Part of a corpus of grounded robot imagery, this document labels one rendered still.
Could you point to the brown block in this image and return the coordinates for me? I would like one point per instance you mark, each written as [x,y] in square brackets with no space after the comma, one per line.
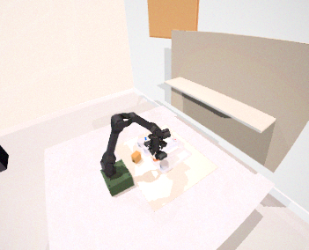
[136,156]

